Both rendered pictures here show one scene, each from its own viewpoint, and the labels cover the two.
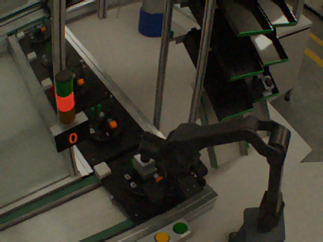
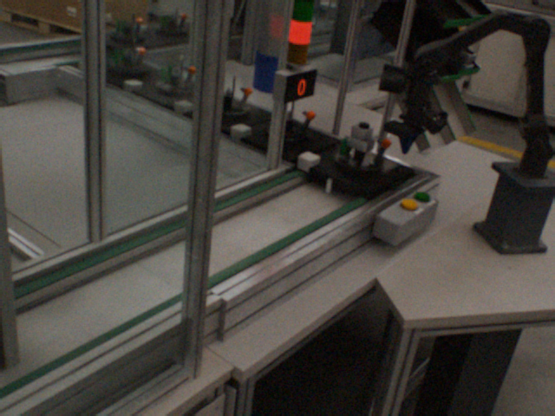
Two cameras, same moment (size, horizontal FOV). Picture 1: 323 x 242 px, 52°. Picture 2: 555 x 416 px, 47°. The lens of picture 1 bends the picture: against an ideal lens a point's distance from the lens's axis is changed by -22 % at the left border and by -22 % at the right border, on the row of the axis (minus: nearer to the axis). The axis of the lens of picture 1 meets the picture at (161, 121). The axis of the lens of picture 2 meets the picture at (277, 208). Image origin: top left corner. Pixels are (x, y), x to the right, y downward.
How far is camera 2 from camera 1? 1.11 m
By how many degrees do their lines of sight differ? 22
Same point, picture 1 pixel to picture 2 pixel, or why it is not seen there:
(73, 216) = (288, 210)
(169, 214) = (401, 189)
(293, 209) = not seen: hidden behind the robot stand
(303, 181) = not seen: hidden behind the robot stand
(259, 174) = (468, 183)
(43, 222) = (248, 220)
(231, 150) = (434, 138)
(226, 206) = (447, 204)
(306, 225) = not seen: outside the picture
